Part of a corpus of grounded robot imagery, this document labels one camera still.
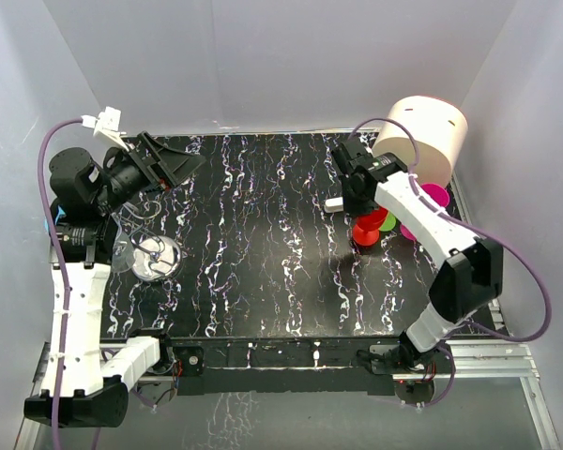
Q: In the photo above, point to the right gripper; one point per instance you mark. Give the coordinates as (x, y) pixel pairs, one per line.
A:
(352, 210)

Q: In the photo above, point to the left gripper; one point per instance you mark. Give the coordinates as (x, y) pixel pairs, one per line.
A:
(177, 164)

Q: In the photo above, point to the green wine glass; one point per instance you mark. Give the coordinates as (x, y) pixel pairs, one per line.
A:
(389, 224)

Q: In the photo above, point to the red wine glass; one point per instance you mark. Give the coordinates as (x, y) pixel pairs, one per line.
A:
(366, 230)

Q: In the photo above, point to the magenta wine glass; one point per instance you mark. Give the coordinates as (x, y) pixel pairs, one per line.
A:
(439, 194)

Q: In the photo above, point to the clear wine glass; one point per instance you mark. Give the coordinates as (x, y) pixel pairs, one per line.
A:
(123, 251)

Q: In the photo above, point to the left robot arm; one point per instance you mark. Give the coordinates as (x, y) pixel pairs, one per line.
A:
(88, 245)

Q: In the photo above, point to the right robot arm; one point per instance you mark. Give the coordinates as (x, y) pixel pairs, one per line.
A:
(469, 267)

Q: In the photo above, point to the chrome wine glass rack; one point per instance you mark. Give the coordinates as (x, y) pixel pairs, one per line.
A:
(156, 257)

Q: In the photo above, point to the blue wine glass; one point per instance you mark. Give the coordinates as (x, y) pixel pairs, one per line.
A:
(57, 213)

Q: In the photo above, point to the small white rectangular block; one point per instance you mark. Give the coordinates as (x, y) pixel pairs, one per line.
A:
(333, 205)

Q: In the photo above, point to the white cylindrical container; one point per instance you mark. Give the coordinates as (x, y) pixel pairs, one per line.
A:
(438, 127)

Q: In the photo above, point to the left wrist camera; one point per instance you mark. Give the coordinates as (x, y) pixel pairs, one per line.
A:
(105, 127)

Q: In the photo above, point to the black front mounting rail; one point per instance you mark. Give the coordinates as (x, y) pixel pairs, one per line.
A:
(214, 365)

